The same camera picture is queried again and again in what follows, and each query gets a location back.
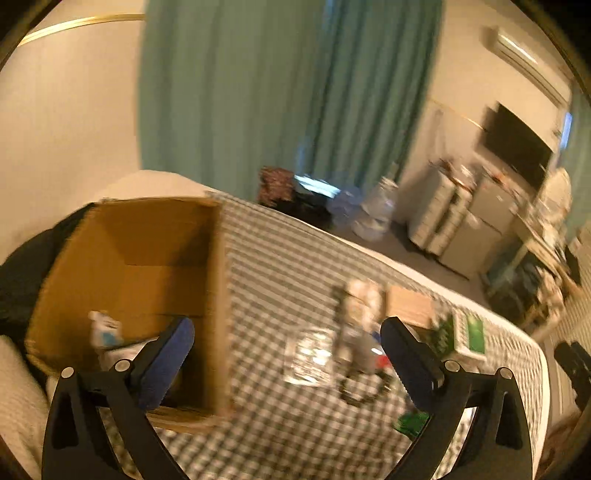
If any white ribbed suitcase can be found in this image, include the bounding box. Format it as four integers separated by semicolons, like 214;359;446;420
409;170;468;256

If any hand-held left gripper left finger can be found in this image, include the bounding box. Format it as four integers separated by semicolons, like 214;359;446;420
41;316;195;480

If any black object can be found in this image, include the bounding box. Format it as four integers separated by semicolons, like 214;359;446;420
554;340;591;411

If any glowing screen device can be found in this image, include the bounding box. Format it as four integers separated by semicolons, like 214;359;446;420
295;174;341;195

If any white air conditioner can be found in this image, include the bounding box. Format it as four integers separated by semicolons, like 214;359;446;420
485;25;572;108

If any small green packet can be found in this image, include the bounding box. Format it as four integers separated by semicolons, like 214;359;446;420
394;411;428;437

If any dark cloth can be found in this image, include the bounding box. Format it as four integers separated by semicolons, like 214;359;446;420
0;205;94;343

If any white and blue packet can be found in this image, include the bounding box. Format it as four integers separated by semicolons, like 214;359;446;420
88;310;126;350

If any white textured cloth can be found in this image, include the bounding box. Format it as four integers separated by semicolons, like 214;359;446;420
0;335;54;480

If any grey small fridge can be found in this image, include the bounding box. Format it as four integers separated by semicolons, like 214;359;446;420
438;178;519;280

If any brown cardboard box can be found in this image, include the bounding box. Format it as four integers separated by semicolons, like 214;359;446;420
25;198;235;435

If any green and white box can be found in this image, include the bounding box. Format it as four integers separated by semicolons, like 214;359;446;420
431;308;488;361

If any cream wooden desk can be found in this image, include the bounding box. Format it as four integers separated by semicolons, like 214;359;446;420
480;203;583;334

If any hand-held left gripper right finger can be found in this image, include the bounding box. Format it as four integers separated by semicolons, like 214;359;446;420
379;316;536;480

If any black floor bag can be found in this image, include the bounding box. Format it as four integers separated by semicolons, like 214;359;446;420
290;189;334;228

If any small brown flat box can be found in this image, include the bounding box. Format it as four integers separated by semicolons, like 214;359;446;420
385;286;437;331

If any large clear water bottle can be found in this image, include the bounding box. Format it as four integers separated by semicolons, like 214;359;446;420
353;178;400;241

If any clear plastic bag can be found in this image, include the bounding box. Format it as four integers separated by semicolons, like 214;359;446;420
327;184;366;228

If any black wall television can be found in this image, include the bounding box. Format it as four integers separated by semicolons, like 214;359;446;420
480;102;555;190

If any patterned brown bag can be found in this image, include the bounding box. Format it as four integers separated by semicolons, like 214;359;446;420
257;167;296;205

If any clear plastic packet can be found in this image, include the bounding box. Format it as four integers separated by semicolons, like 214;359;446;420
283;327;339;387

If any teal curtain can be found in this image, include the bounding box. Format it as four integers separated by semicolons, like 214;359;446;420
139;0;445;206

